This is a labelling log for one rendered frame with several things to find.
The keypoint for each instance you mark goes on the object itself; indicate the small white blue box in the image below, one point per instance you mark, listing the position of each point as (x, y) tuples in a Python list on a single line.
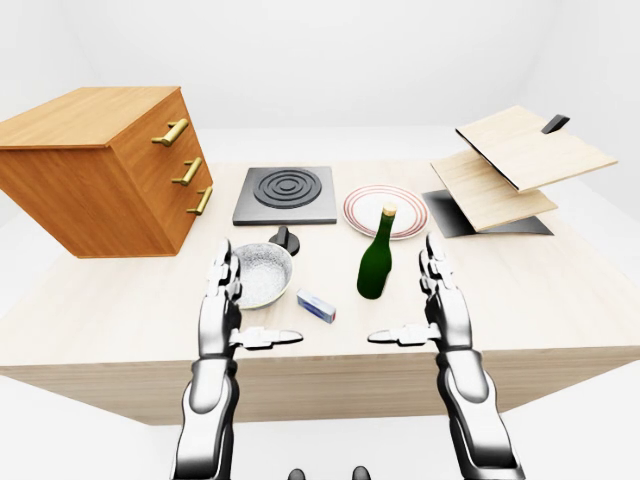
[(315, 305)]

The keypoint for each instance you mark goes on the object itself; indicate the medium wooden cabinet drawer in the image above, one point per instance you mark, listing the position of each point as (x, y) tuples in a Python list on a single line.
[(167, 187)]

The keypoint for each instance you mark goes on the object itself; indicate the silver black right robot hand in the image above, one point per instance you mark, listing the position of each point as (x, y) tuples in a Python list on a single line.
[(450, 320)]

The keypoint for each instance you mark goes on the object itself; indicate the small wooden cabinet drawer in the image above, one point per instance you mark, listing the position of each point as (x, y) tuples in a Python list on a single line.
[(182, 220)]

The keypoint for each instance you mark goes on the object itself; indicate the speckled white bowl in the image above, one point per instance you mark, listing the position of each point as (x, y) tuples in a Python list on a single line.
[(265, 275)]

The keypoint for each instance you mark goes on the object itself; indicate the small dark rounded shape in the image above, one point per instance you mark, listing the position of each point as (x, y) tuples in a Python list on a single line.
[(360, 473), (296, 475)]

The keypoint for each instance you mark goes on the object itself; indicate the green glass bottle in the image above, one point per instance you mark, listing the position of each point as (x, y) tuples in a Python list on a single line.
[(375, 265)]

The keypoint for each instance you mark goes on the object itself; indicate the large wooden cabinet drawer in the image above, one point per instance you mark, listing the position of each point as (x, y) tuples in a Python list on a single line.
[(145, 145)]

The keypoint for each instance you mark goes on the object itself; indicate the wooden cabinet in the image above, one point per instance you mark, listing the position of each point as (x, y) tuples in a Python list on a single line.
[(65, 190)]

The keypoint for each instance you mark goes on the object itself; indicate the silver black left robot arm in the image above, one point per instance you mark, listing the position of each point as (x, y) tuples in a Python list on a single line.
[(205, 400)]

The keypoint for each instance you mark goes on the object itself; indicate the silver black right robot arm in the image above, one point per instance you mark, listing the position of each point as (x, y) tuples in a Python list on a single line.
[(475, 410)]

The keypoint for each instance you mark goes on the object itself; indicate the dark stove plate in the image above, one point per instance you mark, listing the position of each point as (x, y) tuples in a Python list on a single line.
[(260, 212)]

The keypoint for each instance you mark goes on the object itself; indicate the round black stove knob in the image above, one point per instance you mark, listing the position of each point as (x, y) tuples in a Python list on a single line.
[(285, 240)]

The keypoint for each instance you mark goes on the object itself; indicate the white plate with red rings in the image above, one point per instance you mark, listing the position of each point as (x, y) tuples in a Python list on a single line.
[(365, 210)]

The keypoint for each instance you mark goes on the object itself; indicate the pale wood two-tier rack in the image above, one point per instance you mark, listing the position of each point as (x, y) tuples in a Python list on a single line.
[(525, 150)]

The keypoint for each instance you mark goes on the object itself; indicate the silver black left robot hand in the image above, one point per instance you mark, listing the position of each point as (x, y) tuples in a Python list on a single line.
[(216, 320)]

